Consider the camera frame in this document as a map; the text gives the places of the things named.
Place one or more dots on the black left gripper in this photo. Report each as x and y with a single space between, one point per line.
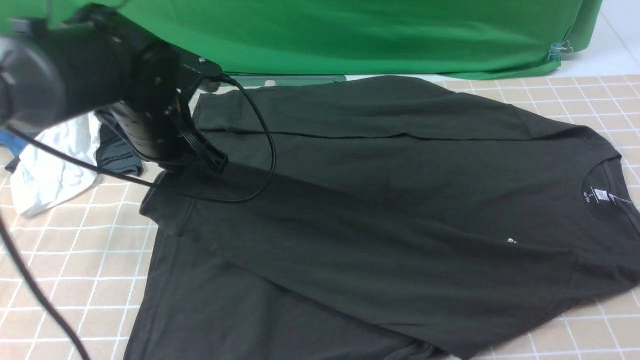
158 127

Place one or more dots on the dark gray long-sleeve top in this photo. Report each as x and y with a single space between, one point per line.
402 218

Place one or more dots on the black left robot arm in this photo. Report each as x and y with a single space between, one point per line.
99 61

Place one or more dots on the dark teal crumpled garment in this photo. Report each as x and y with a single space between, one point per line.
115 154

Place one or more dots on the green backdrop cloth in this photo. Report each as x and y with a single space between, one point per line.
476 40

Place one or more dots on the beige checkered tablecloth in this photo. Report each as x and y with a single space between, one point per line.
91 255

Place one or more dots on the white crumpled shirt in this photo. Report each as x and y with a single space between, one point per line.
42 181

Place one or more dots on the blue crumpled garment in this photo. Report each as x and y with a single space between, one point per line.
16 145

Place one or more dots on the blue binder clip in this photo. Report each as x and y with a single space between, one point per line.
558 50

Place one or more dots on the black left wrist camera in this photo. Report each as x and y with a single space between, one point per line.
197 73

